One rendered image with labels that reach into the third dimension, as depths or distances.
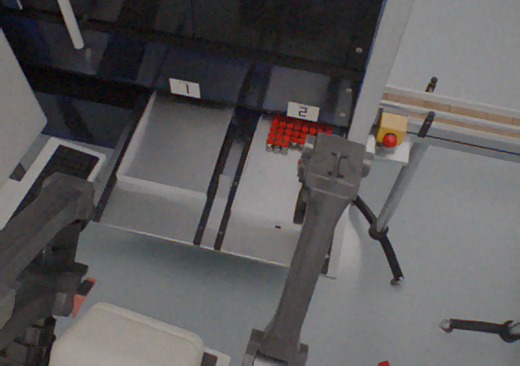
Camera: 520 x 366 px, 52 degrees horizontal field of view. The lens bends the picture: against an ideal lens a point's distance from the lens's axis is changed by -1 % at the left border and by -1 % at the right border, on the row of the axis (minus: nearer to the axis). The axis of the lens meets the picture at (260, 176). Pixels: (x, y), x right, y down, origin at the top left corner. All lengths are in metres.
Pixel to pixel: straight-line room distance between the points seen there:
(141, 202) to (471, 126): 0.99
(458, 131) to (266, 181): 0.59
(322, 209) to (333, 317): 1.55
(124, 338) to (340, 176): 0.41
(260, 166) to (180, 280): 0.94
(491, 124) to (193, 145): 0.87
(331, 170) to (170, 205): 0.79
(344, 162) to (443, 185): 1.93
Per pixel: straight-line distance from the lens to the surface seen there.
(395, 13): 1.22
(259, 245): 1.43
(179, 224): 1.47
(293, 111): 1.50
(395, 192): 2.05
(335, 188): 0.77
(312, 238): 0.80
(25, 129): 1.74
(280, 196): 1.50
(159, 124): 1.65
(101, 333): 0.88
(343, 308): 2.33
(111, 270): 2.41
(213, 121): 1.64
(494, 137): 1.71
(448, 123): 1.69
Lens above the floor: 2.19
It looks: 59 degrees down
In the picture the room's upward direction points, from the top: 3 degrees clockwise
